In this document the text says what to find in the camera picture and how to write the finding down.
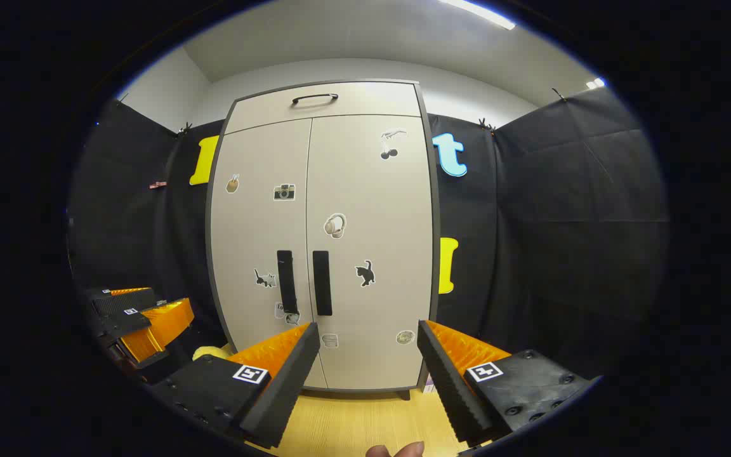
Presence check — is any long ceiling light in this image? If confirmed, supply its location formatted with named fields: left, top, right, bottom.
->
left=438, top=0, right=517, bottom=30

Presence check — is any cabinet door with headphones sticker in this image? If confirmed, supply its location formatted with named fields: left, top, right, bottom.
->
left=305, top=114, right=436, bottom=391

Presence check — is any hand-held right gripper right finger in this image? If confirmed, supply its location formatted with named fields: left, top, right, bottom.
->
left=416, top=319, right=595, bottom=445

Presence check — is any black door handle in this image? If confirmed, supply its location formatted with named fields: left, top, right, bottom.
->
left=312, top=250, right=333, bottom=317
left=277, top=250, right=298, bottom=315

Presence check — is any yellow plush toy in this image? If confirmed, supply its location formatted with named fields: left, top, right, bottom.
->
left=193, top=345, right=236, bottom=362

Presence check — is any beige cabinet drawer front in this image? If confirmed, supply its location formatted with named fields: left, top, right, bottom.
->
left=224, top=81, right=425, bottom=135

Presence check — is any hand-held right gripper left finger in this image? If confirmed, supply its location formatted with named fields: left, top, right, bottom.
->
left=148, top=321, right=320, bottom=450

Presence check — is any cabinet door with camera sticker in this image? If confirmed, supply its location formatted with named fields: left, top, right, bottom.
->
left=209, top=118, right=328, bottom=390

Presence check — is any black backdrop cloth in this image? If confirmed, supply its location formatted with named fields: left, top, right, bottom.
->
left=67, top=86, right=671, bottom=381

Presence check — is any beige double-door shoe cabinet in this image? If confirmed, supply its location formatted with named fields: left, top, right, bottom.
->
left=205, top=79, right=440, bottom=401

